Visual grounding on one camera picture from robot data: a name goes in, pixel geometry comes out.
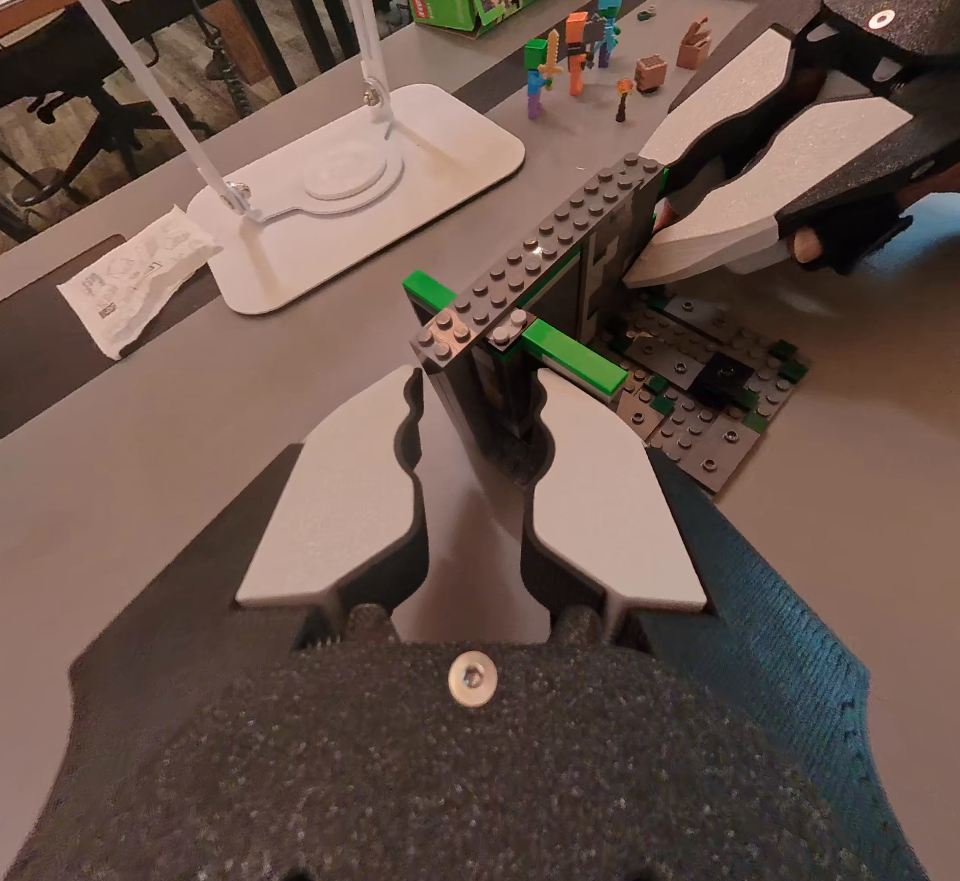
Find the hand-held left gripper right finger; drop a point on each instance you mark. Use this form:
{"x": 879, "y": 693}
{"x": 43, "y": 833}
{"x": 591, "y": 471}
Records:
{"x": 615, "y": 513}

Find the brown brick block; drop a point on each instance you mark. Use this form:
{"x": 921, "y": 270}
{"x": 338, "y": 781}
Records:
{"x": 651, "y": 73}

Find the grey green brick building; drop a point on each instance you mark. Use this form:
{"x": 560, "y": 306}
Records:
{"x": 697, "y": 401}

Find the person's right hand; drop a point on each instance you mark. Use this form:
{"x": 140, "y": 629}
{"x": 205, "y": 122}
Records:
{"x": 847, "y": 240}

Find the long grey brick plate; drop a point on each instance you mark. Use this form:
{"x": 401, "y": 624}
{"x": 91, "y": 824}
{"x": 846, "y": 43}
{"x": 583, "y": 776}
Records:
{"x": 540, "y": 251}

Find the black office chair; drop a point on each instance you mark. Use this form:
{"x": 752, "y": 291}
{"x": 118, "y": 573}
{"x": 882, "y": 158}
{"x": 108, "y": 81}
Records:
{"x": 52, "y": 82}

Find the white desktop stand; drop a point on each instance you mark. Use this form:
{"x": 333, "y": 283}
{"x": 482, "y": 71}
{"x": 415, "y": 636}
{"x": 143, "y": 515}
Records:
{"x": 450, "y": 146}

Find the green headed toy figure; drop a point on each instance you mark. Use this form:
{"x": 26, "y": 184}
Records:
{"x": 537, "y": 82}

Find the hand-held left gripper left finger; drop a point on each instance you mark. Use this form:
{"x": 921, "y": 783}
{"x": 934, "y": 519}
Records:
{"x": 337, "y": 506}

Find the orange headed toy figure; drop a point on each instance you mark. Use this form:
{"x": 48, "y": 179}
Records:
{"x": 576, "y": 48}

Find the person's blue knit clothing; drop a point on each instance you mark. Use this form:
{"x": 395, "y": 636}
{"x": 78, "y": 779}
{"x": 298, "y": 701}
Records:
{"x": 765, "y": 596}

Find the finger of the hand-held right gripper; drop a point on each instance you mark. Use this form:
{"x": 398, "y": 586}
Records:
{"x": 795, "y": 168}
{"x": 727, "y": 86}

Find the small toy torch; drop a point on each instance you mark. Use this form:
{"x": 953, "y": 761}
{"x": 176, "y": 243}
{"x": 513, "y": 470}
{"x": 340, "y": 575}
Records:
{"x": 623, "y": 105}

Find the brown stepped brick piece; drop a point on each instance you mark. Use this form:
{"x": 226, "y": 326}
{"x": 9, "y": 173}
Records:
{"x": 694, "y": 48}

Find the printed white paper bag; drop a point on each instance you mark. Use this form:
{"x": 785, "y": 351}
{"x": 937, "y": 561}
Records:
{"x": 135, "y": 281}

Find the cyan headed toy figure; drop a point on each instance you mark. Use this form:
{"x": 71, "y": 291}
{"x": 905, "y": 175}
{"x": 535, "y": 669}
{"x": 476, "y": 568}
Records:
{"x": 611, "y": 3}

